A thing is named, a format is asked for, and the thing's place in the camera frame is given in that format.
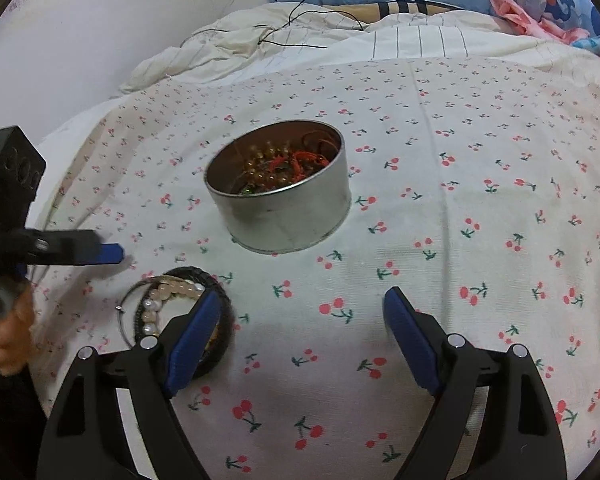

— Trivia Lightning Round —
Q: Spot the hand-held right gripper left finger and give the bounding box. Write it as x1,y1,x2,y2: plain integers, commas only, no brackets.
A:
37,290,221,480

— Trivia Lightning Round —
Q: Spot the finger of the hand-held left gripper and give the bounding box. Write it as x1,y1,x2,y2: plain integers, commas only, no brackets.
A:
24,229,126,267

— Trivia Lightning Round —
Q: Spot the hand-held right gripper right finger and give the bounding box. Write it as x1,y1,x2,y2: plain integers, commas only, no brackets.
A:
383,286,568,480

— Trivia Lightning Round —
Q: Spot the pale pearl bead bracelet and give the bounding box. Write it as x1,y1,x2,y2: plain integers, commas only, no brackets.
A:
139,281,207,341

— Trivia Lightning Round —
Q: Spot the thin wire bangle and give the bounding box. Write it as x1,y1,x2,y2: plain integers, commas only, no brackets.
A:
115,276,156,348

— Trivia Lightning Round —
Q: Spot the black braided bracelet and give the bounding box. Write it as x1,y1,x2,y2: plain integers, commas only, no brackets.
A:
134,266,237,381

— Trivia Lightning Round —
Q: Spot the oval metal tin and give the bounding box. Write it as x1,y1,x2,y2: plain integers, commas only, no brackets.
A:
203,120,352,256

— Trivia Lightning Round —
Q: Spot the amber bead bracelet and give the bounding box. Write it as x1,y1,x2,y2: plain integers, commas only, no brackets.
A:
242,142,291,186

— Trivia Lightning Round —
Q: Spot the red braided cord bracelet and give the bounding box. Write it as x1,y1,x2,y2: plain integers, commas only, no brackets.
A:
272,132,331,181

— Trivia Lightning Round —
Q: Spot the person's left hand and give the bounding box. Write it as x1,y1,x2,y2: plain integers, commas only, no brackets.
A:
0,284,36,377

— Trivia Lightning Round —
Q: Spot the cherry print bed sheet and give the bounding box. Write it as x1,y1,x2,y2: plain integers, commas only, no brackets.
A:
27,57,600,480

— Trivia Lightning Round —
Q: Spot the white striped duvet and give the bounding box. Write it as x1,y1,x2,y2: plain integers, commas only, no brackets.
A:
117,2,600,96

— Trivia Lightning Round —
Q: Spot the tan striped pillow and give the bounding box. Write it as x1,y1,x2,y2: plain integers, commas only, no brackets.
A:
325,0,486,23

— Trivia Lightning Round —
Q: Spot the pink cloth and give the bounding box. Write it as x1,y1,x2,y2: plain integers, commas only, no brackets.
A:
487,0,588,43

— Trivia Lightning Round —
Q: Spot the light blue cloth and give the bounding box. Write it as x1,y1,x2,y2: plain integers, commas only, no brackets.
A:
572,35,600,58

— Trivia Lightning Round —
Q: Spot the thin black cable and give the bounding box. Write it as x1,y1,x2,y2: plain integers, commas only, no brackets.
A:
180,0,366,51

